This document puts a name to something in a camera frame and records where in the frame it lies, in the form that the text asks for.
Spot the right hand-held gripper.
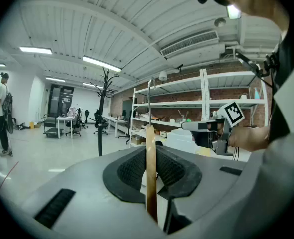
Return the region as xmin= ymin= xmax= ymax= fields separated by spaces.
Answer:
xmin=181 ymin=101 xmax=245 ymax=156

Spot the black glass door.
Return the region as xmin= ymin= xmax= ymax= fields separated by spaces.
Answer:
xmin=47 ymin=83 xmax=75 ymax=117

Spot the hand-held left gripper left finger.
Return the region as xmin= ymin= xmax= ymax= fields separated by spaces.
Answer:
xmin=21 ymin=145 xmax=162 ymax=238

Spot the small black office chair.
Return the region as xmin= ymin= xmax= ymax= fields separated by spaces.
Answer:
xmin=81 ymin=110 xmax=90 ymax=129

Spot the black platform trolley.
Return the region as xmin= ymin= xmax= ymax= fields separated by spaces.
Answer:
xmin=43 ymin=114 xmax=64 ymax=138

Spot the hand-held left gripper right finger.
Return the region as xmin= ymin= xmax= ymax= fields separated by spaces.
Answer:
xmin=156 ymin=145 xmax=249 ymax=235

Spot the white ceiling air conditioner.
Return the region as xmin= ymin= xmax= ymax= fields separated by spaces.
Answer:
xmin=160 ymin=30 xmax=226 ymax=60

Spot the person's black shirt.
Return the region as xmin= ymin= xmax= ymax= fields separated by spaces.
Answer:
xmin=268 ymin=21 xmax=294 ymax=144

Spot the cardboard box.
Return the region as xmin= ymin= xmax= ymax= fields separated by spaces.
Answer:
xmin=131 ymin=136 xmax=147 ymax=146

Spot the white metal shelving unit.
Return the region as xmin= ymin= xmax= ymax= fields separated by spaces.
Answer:
xmin=129 ymin=68 xmax=269 ymax=157

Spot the long white desk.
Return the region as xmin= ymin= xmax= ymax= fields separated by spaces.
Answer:
xmin=104 ymin=115 xmax=129 ymax=138

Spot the small white desk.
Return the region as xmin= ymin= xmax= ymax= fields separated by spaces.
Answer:
xmin=56 ymin=116 xmax=75 ymax=140

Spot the person's right forearm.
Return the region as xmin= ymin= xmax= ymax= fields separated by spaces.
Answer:
xmin=228 ymin=126 xmax=272 ymax=152

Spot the grey office chair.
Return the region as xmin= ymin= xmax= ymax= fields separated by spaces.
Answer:
xmin=65 ymin=108 xmax=83 ymax=137

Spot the wooden hanger with metal hook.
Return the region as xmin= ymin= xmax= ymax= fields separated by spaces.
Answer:
xmin=147 ymin=77 xmax=159 ymax=224

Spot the black coat rack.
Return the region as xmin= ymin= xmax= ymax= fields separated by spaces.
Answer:
xmin=90 ymin=67 xmax=120 ymax=157

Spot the dark display screen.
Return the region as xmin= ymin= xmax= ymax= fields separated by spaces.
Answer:
xmin=122 ymin=100 xmax=134 ymax=117

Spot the round ceiling detector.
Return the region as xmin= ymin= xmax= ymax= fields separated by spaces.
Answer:
xmin=214 ymin=17 xmax=227 ymax=28

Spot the white box appliance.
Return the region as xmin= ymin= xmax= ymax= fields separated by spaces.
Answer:
xmin=166 ymin=128 xmax=200 ymax=155

